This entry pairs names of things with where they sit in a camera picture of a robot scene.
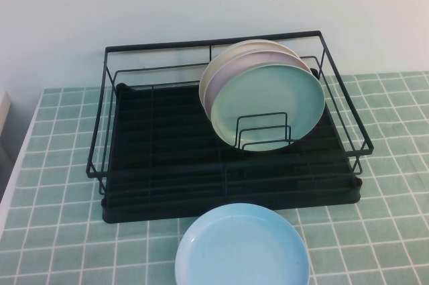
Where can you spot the light blue plate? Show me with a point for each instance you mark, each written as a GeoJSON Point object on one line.
{"type": "Point", "coordinates": [241, 251]}

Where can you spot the mint green plate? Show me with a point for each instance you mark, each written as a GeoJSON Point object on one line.
{"type": "Point", "coordinates": [268, 97]}

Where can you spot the pale pink plate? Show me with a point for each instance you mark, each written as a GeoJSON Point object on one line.
{"type": "Point", "coordinates": [234, 63]}

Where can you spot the cream plate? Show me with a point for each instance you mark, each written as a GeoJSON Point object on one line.
{"type": "Point", "coordinates": [234, 48]}

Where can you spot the green checked tablecloth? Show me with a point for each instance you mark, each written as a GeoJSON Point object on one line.
{"type": "Point", "coordinates": [385, 198]}

